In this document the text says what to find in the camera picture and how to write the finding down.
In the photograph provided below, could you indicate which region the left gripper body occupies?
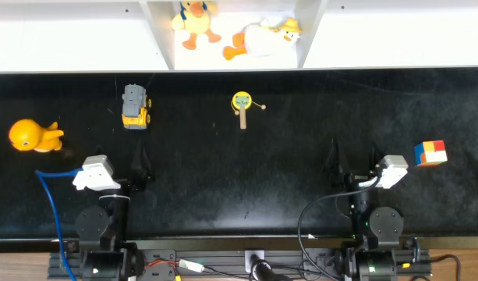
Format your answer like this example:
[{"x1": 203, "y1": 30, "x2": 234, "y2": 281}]
[{"x1": 119, "y1": 177, "x2": 146, "y2": 193}]

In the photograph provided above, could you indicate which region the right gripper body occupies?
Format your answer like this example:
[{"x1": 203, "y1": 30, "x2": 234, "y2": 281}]
[{"x1": 331, "y1": 173, "x2": 376, "y2": 189}]

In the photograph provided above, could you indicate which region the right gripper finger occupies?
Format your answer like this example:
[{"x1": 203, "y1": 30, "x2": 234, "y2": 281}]
[
  {"x1": 323, "y1": 137, "x2": 351, "y2": 176},
  {"x1": 367, "y1": 142, "x2": 384, "y2": 171}
]

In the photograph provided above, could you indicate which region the yellow rubber duck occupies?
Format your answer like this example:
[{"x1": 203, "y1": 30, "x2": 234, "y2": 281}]
[{"x1": 8, "y1": 119, "x2": 65, "y2": 154}]

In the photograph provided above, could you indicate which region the many-coloured puzzle cube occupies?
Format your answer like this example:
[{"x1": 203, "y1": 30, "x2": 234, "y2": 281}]
[{"x1": 413, "y1": 140, "x2": 449, "y2": 168}]

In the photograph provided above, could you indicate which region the grey and yellow toy truck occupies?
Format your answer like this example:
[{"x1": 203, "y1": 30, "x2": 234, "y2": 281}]
[{"x1": 121, "y1": 84, "x2": 153, "y2": 130}]

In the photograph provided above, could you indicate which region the white shelf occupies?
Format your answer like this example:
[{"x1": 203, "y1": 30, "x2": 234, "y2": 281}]
[{"x1": 0, "y1": 0, "x2": 478, "y2": 74}]

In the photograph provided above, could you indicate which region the yellow rattle drum toy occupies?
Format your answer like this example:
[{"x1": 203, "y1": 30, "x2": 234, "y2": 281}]
[{"x1": 230, "y1": 91, "x2": 267, "y2": 130}]

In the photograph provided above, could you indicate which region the white plush duck yellow hat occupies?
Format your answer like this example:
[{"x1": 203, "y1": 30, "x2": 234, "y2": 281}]
[{"x1": 222, "y1": 16, "x2": 303, "y2": 62}]

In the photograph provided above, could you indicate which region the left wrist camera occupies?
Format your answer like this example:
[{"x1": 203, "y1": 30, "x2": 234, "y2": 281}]
[{"x1": 72, "y1": 154, "x2": 122, "y2": 192}]

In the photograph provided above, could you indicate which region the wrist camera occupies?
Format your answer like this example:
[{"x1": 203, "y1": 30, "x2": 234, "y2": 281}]
[
  {"x1": 72, "y1": 154, "x2": 122, "y2": 192},
  {"x1": 358, "y1": 155, "x2": 409, "y2": 190}
]

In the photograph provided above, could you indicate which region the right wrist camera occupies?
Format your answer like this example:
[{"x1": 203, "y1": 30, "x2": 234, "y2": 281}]
[{"x1": 358, "y1": 155, "x2": 409, "y2": 190}]

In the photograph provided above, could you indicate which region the black cable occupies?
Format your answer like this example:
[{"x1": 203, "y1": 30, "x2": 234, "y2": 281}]
[{"x1": 296, "y1": 175, "x2": 382, "y2": 281}]

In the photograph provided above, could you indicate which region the blue cable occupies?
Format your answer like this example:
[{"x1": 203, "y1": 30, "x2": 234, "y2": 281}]
[{"x1": 34, "y1": 168, "x2": 84, "y2": 281}]

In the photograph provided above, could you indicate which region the mounting rail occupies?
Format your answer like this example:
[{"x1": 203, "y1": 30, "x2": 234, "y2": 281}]
[{"x1": 47, "y1": 237, "x2": 462, "y2": 281}]

